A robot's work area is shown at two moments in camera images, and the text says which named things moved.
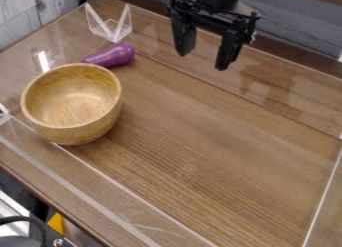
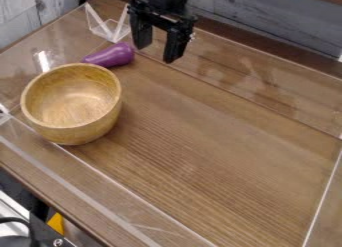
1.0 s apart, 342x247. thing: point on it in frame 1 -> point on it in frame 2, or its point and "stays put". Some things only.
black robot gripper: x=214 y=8 -> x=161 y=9
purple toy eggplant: x=118 y=55 stays put
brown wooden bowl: x=73 y=103 stays put
